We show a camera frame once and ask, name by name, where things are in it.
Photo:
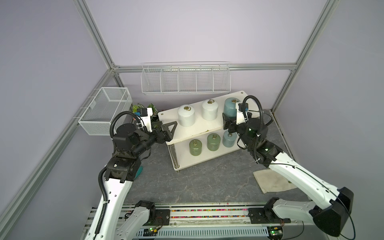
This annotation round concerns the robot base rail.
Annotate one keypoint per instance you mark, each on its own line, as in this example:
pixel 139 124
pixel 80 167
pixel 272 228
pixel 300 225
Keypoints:
pixel 194 221

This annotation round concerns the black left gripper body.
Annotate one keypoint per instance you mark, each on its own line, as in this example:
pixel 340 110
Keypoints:
pixel 156 137

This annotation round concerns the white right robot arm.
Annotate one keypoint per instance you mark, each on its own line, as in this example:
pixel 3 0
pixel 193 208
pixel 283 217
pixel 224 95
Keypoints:
pixel 329 207

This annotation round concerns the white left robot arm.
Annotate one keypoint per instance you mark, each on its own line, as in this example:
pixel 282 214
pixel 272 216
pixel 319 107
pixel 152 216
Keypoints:
pixel 132 135

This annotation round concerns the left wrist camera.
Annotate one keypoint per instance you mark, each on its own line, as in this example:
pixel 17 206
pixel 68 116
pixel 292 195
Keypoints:
pixel 145 115

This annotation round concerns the light green tea canister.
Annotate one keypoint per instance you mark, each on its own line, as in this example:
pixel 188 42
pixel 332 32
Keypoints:
pixel 213 142

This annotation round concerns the white two-tier shelf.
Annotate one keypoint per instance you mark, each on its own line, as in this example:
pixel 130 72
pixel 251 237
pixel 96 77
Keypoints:
pixel 179 146

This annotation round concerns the aluminium frame of enclosure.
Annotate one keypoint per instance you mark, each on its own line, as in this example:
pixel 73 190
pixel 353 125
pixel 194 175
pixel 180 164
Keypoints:
pixel 50 65

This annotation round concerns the green artificial plant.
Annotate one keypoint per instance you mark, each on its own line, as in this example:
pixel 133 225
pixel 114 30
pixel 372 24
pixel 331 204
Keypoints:
pixel 154 117

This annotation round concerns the dark green tea canister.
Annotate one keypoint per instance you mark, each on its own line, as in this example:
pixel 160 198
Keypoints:
pixel 195 147

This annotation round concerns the white mesh side basket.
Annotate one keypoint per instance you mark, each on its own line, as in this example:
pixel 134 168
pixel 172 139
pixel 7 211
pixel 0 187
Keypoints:
pixel 103 108

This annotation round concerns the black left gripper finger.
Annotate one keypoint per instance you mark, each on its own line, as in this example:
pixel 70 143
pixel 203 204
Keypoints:
pixel 160 126
pixel 170 130

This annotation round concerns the beige work glove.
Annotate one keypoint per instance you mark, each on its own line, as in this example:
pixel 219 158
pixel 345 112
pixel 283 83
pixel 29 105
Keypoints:
pixel 272 182

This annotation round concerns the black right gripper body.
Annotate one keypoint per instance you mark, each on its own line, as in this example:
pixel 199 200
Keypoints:
pixel 234 128

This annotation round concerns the green rubber glove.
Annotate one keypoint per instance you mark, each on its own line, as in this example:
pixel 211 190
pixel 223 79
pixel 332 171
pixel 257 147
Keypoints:
pixel 139 171

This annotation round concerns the white tea canister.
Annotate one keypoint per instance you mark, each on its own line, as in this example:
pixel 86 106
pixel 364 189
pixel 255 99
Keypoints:
pixel 186 115
pixel 209 110

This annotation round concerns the small blue tea canister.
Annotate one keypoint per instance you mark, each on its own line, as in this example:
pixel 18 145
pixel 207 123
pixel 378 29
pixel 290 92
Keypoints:
pixel 229 139

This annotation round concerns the large blue-grey tea canister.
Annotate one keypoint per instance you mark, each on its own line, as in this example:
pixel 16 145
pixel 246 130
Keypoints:
pixel 230 109

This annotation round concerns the long white wire basket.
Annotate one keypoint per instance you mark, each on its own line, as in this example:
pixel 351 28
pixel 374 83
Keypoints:
pixel 186 78

